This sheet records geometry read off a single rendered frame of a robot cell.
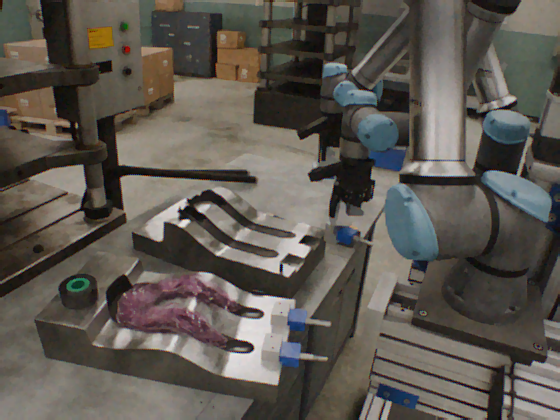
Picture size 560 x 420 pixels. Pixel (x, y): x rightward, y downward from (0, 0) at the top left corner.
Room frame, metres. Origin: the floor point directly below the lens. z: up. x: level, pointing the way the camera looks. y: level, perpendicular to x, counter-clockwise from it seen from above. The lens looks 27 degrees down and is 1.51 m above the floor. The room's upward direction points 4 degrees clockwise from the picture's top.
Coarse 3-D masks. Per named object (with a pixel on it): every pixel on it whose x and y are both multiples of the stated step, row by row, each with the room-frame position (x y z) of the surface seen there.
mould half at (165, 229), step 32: (224, 192) 1.20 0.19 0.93; (160, 224) 1.11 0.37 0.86; (192, 224) 1.01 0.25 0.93; (224, 224) 1.06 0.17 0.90; (288, 224) 1.12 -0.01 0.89; (160, 256) 1.02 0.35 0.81; (192, 256) 0.97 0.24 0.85; (224, 256) 0.93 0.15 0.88; (256, 256) 0.94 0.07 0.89; (320, 256) 1.06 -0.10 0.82; (256, 288) 0.89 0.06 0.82; (288, 288) 0.86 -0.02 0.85
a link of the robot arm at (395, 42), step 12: (408, 12) 1.18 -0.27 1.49; (396, 24) 1.19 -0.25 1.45; (408, 24) 1.17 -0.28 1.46; (384, 36) 1.21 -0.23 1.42; (396, 36) 1.18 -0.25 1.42; (408, 36) 1.17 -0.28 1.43; (372, 48) 1.23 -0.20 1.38; (384, 48) 1.19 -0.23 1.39; (396, 48) 1.18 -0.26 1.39; (408, 48) 1.20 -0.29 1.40; (372, 60) 1.21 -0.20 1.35; (384, 60) 1.19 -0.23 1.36; (396, 60) 1.20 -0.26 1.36; (360, 72) 1.22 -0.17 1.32; (372, 72) 1.20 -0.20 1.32; (384, 72) 1.21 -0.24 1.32; (348, 84) 1.21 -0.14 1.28; (360, 84) 1.22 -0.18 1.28; (372, 84) 1.22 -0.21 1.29; (336, 96) 1.22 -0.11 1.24
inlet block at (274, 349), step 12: (264, 336) 0.66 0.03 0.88; (276, 336) 0.66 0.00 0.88; (264, 348) 0.62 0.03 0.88; (276, 348) 0.62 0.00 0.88; (288, 348) 0.64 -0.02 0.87; (300, 348) 0.64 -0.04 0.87; (264, 360) 0.62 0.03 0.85; (276, 360) 0.62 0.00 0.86; (288, 360) 0.62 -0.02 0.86; (312, 360) 0.63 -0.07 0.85; (324, 360) 0.63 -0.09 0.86
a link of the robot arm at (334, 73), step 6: (324, 66) 1.42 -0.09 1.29; (330, 66) 1.39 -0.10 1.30; (336, 66) 1.39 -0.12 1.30; (342, 66) 1.40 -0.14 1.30; (324, 72) 1.41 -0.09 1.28; (330, 72) 1.39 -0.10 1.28; (336, 72) 1.38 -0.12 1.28; (342, 72) 1.39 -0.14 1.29; (348, 72) 1.40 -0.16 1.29; (324, 78) 1.40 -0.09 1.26; (330, 78) 1.39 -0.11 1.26; (336, 78) 1.38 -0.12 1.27; (342, 78) 1.38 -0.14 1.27; (324, 84) 1.40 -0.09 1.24; (330, 84) 1.39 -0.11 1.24; (336, 84) 1.38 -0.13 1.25; (324, 90) 1.40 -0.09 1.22; (330, 90) 1.39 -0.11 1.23; (324, 96) 1.40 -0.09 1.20; (330, 96) 1.38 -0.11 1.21
